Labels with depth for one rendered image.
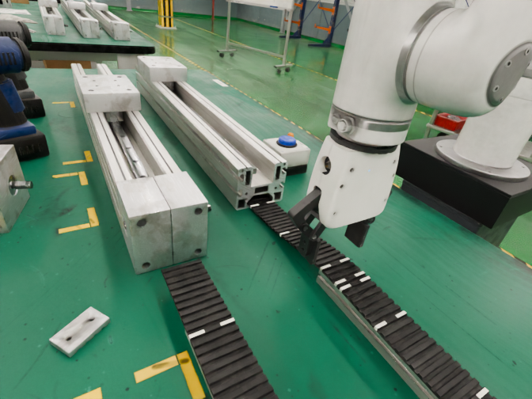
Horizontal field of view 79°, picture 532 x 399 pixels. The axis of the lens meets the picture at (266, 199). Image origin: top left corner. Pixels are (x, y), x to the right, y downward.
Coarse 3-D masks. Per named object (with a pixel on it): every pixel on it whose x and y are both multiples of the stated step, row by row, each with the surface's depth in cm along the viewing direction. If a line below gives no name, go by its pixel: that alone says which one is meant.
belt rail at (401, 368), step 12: (324, 276) 44; (324, 288) 44; (336, 288) 42; (336, 300) 43; (348, 312) 41; (360, 324) 39; (372, 336) 38; (384, 348) 37; (396, 360) 36; (408, 372) 35; (408, 384) 34; (420, 384) 34; (420, 396) 33; (432, 396) 32
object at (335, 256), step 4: (332, 252) 47; (336, 252) 47; (320, 256) 46; (324, 256) 46; (328, 256) 46; (332, 256) 46; (336, 256) 46; (340, 256) 46; (344, 256) 46; (316, 260) 45; (320, 260) 45; (324, 260) 45; (328, 260) 45; (332, 260) 45; (336, 260) 45; (316, 264) 44; (320, 264) 44; (324, 264) 44
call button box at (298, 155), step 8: (272, 144) 71; (280, 144) 71; (296, 144) 72; (280, 152) 68; (288, 152) 69; (296, 152) 70; (304, 152) 71; (288, 160) 70; (296, 160) 71; (304, 160) 72; (288, 168) 71; (296, 168) 72; (304, 168) 73
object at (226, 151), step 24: (144, 96) 106; (168, 96) 84; (192, 96) 88; (168, 120) 87; (192, 120) 71; (216, 120) 77; (192, 144) 73; (216, 144) 61; (240, 144) 68; (264, 144) 64; (216, 168) 63; (240, 168) 54; (264, 168) 61; (240, 192) 58; (264, 192) 60
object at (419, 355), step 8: (424, 344) 35; (432, 344) 35; (408, 352) 34; (416, 352) 34; (424, 352) 35; (432, 352) 34; (440, 352) 35; (408, 360) 34; (416, 360) 33; (424, 360) 34; (416, 368) 33
